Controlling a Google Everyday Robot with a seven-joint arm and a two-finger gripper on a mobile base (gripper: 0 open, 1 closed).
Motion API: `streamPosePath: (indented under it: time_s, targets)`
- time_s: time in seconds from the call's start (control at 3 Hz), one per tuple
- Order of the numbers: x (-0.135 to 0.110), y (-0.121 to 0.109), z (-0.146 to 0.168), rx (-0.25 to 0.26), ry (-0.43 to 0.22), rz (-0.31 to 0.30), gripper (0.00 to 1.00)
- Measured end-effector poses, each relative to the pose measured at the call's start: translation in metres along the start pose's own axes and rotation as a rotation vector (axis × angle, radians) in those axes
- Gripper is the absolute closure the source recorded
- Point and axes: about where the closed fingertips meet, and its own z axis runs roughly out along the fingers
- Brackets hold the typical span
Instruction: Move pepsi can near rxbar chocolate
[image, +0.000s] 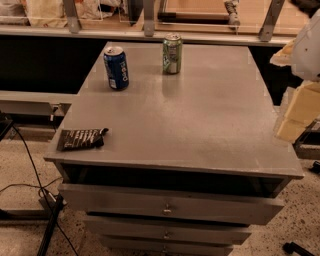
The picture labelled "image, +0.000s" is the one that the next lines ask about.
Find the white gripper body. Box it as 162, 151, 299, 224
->
291, 9, 320, 82

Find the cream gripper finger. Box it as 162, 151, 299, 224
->
274, 81, 320, 143
270, 40, 295, 67

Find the blue pepsi can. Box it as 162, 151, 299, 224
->
103, 46, 129, 90

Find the green soda can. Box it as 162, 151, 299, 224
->
163, 33, 182, 74

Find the dark rxbar chocolate wrapper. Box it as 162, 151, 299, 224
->
57, 128, 109, 151

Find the grey drawer cabinet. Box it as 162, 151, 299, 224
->
44, 41, 305, 256

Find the black caster bottom right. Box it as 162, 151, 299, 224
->
282, 242, 315, 256

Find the middle grey drawer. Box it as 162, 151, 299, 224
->
84, 216, 251, 245

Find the grey drawer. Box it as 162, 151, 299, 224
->
58, 183, 283, 225
100, 236, 233, 256
84, 216, 251, 245

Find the bottom grey drawer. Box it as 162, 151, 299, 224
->
100, 236, 233, 256

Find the top grey drawer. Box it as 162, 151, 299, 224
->
58, 183, 283, 225

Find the black stand leg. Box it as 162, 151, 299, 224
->
37, 195, 63, 256

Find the grey metal bracket right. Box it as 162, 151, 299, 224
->
258, 0, 285, 42

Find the grey metal bracket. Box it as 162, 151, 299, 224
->
258, 0, 285, 42
63, 0, 81, 34
143, 0, 155, 37

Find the grey metal bracket middle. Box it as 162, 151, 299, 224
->
143, 0, 155, 37

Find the grey metal bracket left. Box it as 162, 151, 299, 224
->
63, 0, 81, 34

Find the black floor cable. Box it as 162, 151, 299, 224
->
0, 124, 79, 256

